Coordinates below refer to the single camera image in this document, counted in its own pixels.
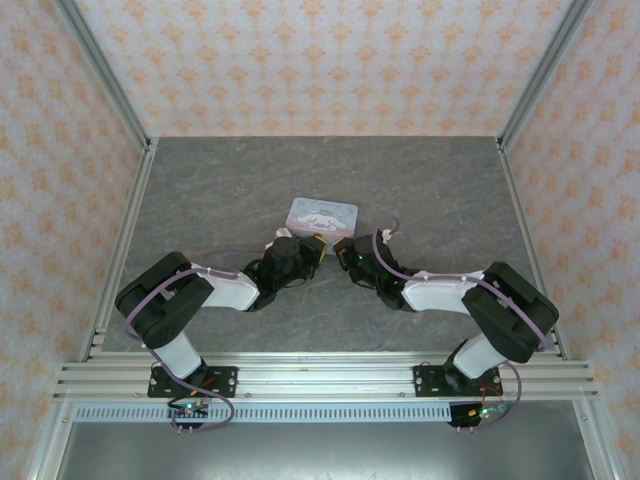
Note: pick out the aluminium mounting rail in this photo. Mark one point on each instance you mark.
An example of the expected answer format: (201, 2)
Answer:
(325, 375)

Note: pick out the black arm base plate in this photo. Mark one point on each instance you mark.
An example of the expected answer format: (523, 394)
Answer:
(430, 380)
(222, 380)

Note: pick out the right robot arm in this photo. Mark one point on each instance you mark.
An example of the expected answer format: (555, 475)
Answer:
(510, 315)

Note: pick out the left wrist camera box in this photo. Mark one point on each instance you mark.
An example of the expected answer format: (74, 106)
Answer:
(283, 233)

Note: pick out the grey metal panel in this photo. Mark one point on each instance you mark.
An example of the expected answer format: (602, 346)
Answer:
(320, 452)

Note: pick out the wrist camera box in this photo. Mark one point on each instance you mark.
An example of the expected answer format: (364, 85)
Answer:
(283, 233)
(385, 234)

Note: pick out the aluminium frame post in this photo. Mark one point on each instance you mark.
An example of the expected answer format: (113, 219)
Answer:
(541, 75)
(108, 75)

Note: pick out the controller board with LEDs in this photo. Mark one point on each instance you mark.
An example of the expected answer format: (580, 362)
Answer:
(187, 409)
(487, 412)

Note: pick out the blue cartoon tin box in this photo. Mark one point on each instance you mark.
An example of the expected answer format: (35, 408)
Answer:
(325, 215)

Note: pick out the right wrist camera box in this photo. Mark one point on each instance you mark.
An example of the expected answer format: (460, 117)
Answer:
(385, 234)

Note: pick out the aluminium table side rail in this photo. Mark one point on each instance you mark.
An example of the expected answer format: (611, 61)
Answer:
(143, 175)
(511, 175)

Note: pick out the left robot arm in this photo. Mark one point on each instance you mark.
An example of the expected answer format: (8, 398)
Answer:
(160, 310)

